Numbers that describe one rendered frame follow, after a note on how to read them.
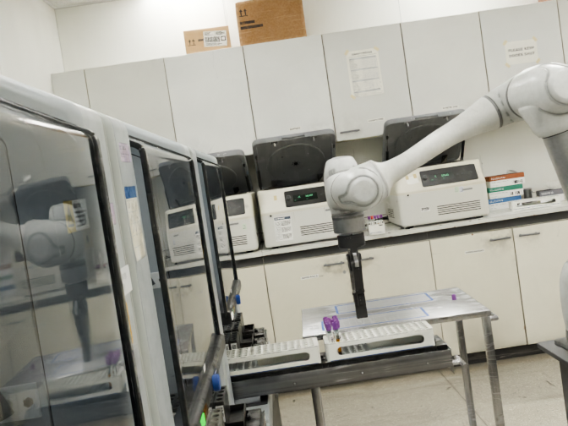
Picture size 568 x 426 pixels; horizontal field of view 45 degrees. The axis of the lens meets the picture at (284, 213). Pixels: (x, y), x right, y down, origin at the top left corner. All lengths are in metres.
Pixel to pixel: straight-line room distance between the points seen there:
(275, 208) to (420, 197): 0.89
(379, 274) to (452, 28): 1.66
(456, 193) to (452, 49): 0.97
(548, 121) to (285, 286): 2.65
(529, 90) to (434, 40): 2.85
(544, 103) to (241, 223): 2.67
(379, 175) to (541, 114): 0.44
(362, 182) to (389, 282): 2.65
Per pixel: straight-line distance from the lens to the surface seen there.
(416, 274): 4.32
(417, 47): 4.65
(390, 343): 2.03
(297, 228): 4.21
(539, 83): 1.84
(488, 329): 2.30
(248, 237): 4.20
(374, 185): 1.67
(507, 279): 4.47
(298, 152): 4.48
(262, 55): 4.54
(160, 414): 0.93
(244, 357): 1.91
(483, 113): 1.99
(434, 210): 4.32
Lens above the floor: 1.33
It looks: 3 degrees down
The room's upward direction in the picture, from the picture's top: 8 degrees counter-clockwise
